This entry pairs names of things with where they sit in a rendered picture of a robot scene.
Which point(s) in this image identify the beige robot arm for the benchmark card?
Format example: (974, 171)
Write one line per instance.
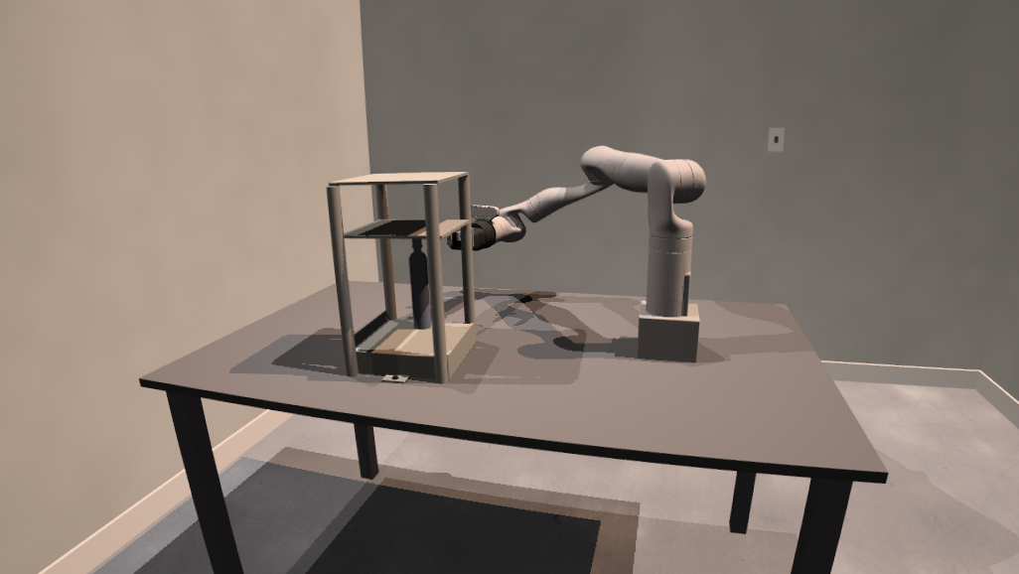
(677, 181)

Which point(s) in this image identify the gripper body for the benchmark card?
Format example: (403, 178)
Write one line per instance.
(487, 230)

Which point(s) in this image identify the black bottle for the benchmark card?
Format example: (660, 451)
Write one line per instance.
(419, 287)

